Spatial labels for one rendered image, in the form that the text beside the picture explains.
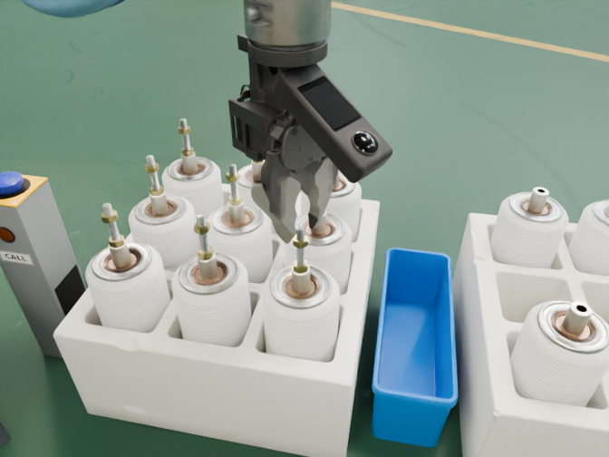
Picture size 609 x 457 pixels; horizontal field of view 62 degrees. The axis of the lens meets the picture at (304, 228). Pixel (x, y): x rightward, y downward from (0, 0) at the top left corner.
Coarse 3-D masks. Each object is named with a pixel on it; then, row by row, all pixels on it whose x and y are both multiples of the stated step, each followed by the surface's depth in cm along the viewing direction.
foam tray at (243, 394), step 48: (96, 336) 65; (144, 336) 65; (96, 384) 71; (144, 384) 68; (192, 384) 66; (240, 384) 64; (288, 384) 62; (336, 384) 60; (192, 432) 73; (240, 432) 71; (288, 432) 68; (336, 432) 66
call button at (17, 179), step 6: (0, 174) 68; (6, 174) 68; (12, 174) 68; (18, 174) 68; (0, 180) 67; (6, 180) 67; (12, 180) 67; (18, 180) 67; (0, 186) 66; (6, 186) 66; (12, 186) 66; (18, 186) 67; (0, 192) 67; (6, 192) 67; (12, 192) 67
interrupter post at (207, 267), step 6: (198, 258) 62; (210, 258) 62; (198, 264) 62; (204, 264) 62; (210, 264) 62; (216, 264) 63; (204, 270) 62; (210, 270) 62; (216, 270) 63; (204, 276) 63; (210, 276) 63; (216, 276) 64
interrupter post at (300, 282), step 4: (292, 268) 60; (308, 268) 60; (292, 272) 60; (304, 272) 60; (308, 272) 60; (292, 276) 60; (296, 276) 60; (300, 276) 60; (304, 276) 60; (308, 276) 60; (292, 280) 61; (296, 280) 60; (300, 280) 60; (304, 280) 60; (308, 280) 61; (292, 284) 61; (296, 284) 61; (300, 284) 60; (304, 284) 61; (308, 284) 61; (292, 288) 62; (296, 288) 61; (300, 288) 61; (304, 288) 61; (308, 288) 62; (296, 292) 61; (300, 292) 61; (304, 292) 61
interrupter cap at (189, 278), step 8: (216, 256) 66; (224, 256) 66; (184, 264) 65; (192, 264) 65; (224, 264) 65; (232, 264) 65; (184, 272) 64; (192, 272) 64; (224, 272) 64; (232, 272) 64; (184, 280) 63; (192, 280) 63; (200, 280) 63; (208, 280) 63; (216, 280) 63; (224, 280) 63; (232, 280) 62; (184, 288) 62; (192, 288) 61; (200, 288) 62; (208, 288) 62; (216, 288) 62; (224, 288) 61
